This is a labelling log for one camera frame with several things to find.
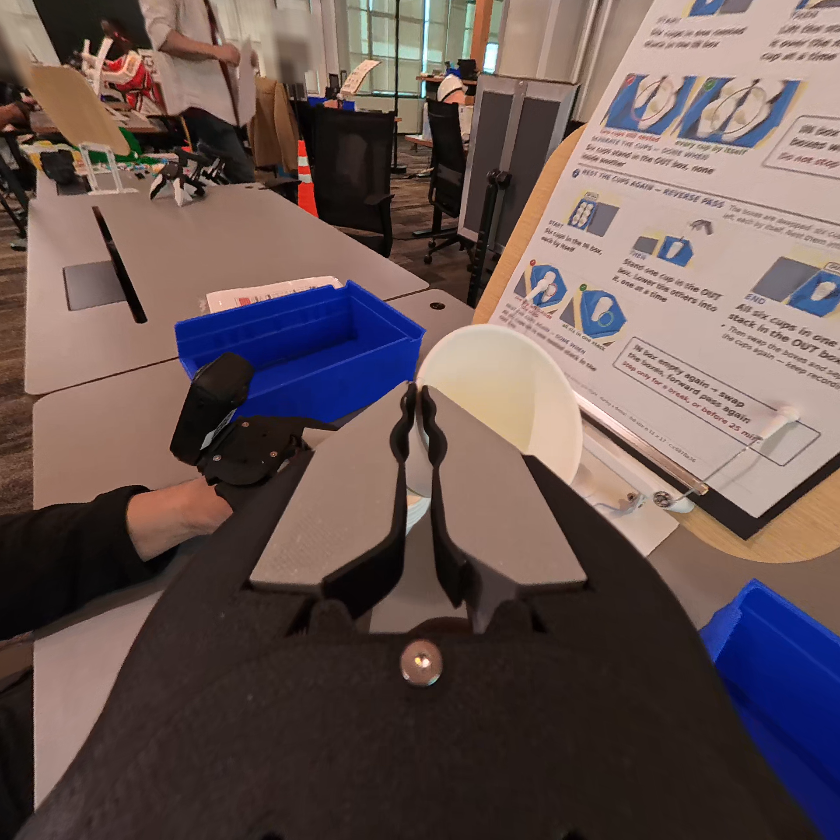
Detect red white toy robot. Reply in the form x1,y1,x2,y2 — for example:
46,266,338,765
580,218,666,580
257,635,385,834
79,36,161,112

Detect green-banded white paper cup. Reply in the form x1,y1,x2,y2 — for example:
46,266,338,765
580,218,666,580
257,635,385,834
405,324,585,493

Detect black pole stand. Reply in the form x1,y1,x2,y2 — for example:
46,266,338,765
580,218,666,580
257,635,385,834
390,0,408,175

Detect person's left hand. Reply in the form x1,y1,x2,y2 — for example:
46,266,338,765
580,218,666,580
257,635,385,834
126,478,236,563

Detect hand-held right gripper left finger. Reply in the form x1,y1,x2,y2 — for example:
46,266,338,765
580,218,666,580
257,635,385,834
248,382,420,619

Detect grey framed partition panel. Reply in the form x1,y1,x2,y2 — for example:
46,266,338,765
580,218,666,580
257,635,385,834
457,72,580,253

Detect person's left forearm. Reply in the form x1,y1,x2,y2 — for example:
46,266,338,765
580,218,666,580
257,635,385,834
0,486,153,641

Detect black tripod stand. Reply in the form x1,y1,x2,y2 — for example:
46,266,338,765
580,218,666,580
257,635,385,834
467,167,513,309

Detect printed checklist sheet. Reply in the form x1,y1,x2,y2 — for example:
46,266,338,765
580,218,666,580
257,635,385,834
205,276,343,312

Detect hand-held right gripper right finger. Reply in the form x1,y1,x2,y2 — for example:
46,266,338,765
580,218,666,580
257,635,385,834
419,385,589,635

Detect brown jacket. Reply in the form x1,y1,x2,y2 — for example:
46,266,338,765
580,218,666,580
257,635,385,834
249,75,301,175

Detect white paper sign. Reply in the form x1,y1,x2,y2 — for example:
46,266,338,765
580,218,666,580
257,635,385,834
338,59,382,99

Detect printed instruction sheet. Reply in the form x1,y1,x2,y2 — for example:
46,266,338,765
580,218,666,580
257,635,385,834
489,0,840,519

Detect black office chair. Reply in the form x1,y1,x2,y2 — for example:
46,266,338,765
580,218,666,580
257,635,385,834
289,105,396,258
413,98,468,263

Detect orange traffic cone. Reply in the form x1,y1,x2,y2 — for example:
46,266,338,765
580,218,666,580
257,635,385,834
295,139,320,219

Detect blue plastic bin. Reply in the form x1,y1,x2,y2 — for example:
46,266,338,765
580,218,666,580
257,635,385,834
174,280,426,424
699,579,840,840

